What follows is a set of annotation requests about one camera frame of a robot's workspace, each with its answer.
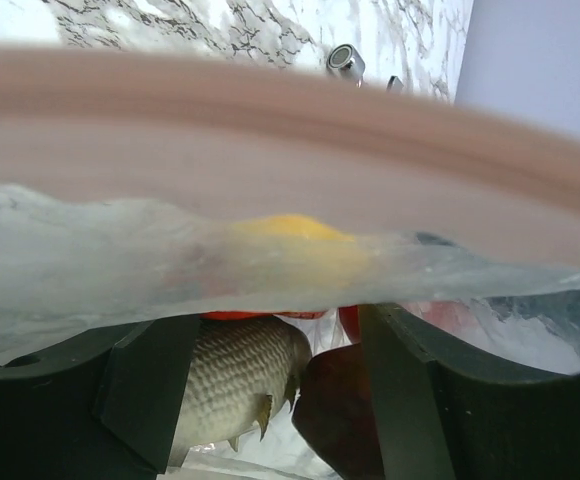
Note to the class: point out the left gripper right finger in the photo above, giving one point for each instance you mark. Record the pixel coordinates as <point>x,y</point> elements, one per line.
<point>447,410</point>

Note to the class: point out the dark maroon fake fruit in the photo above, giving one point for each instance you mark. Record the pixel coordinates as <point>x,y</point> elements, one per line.
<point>334,413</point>

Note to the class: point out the grey fake fish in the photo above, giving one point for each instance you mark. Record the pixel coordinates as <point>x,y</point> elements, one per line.
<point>241,374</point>

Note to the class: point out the yellow fake lemon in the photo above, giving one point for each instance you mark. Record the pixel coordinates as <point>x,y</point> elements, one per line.
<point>301,251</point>

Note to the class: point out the red fake tomato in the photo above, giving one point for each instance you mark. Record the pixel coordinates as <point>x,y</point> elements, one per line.
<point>349,319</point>

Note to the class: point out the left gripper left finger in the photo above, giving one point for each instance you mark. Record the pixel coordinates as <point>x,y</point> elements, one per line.
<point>101,405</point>

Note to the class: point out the clear zip top bag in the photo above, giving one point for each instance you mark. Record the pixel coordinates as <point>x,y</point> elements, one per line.
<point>121,173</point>

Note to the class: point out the chrome faucet tap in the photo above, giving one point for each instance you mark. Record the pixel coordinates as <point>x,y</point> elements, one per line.
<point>346,63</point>

